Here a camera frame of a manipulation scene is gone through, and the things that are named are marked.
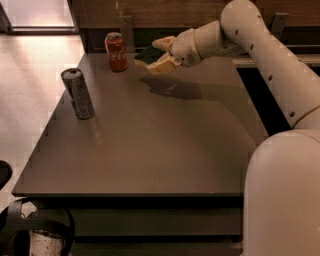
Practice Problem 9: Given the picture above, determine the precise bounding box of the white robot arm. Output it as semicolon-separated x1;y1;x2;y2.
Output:
148;0;320;256

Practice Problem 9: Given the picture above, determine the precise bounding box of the green and yellow sponge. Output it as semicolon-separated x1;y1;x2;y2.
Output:
134;46;164;67

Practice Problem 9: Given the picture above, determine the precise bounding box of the left metal bracket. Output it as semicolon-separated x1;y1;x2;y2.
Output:
119;16;135;53

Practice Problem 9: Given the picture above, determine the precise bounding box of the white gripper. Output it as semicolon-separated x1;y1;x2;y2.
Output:
146;28;201;75

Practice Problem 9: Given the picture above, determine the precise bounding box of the black chair base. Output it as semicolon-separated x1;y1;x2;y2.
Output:
0;198;75;256

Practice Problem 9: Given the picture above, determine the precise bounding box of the grey drawer cabinet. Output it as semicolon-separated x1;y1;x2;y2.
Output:
13;54;265;256

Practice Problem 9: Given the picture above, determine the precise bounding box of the right metal bracket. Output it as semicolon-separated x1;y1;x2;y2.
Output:
270;12;289;33

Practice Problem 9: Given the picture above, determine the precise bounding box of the silver blue energy drink can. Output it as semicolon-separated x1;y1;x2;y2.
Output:
61;68;95;120

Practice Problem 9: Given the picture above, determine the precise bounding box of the metal bracket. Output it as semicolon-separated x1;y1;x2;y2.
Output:
270;12;289;33
119;16;135;53

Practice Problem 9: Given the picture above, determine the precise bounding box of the black round object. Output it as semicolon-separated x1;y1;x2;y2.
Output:
0;160;13;190

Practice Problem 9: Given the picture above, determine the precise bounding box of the red coke can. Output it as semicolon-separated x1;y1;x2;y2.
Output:
105;32;127;72

